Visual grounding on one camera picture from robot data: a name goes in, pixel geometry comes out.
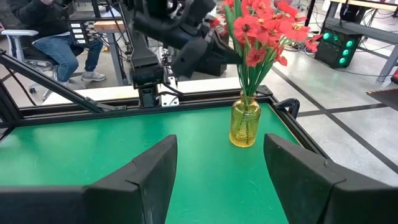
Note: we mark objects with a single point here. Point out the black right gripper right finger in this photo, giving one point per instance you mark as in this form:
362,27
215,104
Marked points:
326,199

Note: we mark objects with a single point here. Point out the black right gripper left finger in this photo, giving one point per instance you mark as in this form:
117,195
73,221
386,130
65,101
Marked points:
124,202

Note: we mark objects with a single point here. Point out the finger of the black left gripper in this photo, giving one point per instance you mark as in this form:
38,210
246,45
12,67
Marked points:
189,59
227,53

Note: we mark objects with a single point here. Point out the red artificial flower bunch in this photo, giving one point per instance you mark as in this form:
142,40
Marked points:
312,42
248,28

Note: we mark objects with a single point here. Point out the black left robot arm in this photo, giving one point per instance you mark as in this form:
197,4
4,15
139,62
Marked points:
146,65

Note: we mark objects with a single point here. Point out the yellow glass vase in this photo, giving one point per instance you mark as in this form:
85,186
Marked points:
245,127

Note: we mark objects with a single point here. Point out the wooden top desk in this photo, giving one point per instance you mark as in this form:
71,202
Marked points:
109,26

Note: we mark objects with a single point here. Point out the black box with white labels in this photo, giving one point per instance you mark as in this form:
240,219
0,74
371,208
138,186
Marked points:
81,31

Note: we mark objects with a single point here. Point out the black computer with green fans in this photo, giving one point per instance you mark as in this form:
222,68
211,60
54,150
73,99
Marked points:
334,53

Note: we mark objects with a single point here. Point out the brown board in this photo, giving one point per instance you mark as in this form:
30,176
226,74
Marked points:
385,98

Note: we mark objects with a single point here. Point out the person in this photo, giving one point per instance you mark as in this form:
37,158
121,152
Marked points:
56,49

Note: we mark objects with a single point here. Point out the gray metal desk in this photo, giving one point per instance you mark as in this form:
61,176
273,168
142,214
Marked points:
373,34

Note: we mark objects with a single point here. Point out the white office chair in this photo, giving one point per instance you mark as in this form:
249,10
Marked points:
18,32

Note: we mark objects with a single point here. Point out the black table frame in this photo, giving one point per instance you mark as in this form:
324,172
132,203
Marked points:
202,102

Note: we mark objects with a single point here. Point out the black diagonal frame strut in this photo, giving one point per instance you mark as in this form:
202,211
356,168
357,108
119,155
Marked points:
46,81

